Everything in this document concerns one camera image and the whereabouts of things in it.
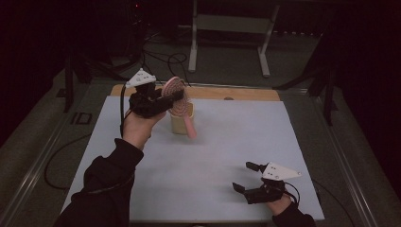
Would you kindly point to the person's right hand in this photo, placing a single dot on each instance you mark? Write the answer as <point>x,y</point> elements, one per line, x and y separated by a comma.
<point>279,205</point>

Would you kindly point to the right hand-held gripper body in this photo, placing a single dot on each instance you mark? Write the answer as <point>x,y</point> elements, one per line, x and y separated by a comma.
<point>277,172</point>

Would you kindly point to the beige square cup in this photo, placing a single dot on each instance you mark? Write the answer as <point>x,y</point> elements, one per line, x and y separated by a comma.
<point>178,125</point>

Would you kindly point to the black floor socket box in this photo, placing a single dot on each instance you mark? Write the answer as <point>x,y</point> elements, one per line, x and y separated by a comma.
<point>82,118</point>

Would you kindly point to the pink hairbrush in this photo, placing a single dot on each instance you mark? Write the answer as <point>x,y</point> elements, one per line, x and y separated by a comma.
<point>178,94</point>

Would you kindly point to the black stand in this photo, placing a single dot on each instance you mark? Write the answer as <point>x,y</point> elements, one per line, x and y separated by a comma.
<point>70,82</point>
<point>327,85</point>

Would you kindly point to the white table cover sheet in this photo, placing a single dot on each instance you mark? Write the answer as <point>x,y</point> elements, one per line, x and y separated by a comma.
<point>214,176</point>

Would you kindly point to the metal floor rail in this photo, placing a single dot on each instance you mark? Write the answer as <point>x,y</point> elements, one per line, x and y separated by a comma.
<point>346,170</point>
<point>34,171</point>

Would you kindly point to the wooden table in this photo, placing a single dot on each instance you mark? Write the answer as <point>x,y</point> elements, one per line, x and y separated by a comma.
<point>227,93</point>

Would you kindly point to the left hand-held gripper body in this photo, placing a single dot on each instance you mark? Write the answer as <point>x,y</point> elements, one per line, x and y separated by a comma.
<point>146,102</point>

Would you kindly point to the white metal table frame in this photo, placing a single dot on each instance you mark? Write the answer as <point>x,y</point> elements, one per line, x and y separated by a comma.
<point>231,23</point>

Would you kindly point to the dark equipment rack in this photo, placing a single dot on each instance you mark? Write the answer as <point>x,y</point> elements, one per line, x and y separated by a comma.
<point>134,28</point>

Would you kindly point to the person's left hand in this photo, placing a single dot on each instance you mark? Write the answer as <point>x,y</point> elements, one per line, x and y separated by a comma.
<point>137,129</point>

